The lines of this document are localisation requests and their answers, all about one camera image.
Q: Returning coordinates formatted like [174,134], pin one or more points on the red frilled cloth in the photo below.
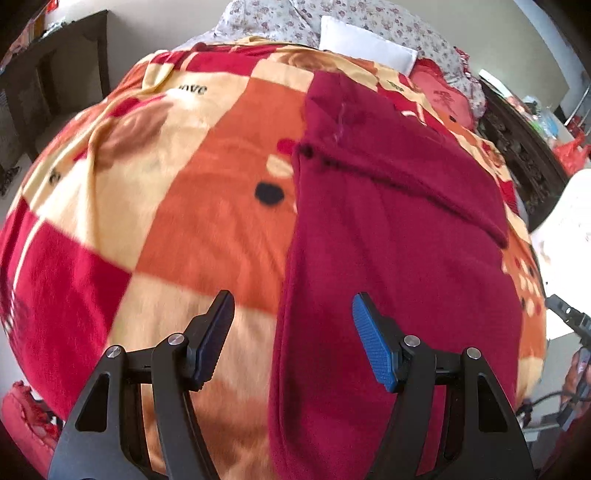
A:
[27,420]

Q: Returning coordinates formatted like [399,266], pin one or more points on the dark wooden desk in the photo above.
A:
[55,69]

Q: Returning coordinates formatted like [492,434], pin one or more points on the maroon fleece pants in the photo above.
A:
[392,240]

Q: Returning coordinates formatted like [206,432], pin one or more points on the white floral cloth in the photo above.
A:
[568,217]

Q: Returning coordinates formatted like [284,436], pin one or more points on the orange red printed blanket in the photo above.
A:
[184,207]

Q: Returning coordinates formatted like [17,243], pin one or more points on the floral quilt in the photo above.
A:
[369,14]

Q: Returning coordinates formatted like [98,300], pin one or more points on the red embroidered cushion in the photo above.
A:
[443,97]

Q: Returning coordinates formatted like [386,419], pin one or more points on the white pillow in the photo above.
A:
[364,44]

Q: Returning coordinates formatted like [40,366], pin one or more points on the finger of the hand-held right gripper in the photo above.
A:
[570,316]

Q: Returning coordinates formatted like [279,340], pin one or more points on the clear plastic bag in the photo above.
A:
[545,117]

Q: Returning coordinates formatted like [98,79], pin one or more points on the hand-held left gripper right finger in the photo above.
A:
[376,346]

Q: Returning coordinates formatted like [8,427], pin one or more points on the red plastic bag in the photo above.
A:
[572,154]

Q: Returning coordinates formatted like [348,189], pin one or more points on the dark carved wooden headboard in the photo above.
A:
[521,147]

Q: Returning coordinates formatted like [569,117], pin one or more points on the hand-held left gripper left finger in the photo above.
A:
[210,341]

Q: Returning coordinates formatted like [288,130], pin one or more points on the white flat box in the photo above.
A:
[494,79]

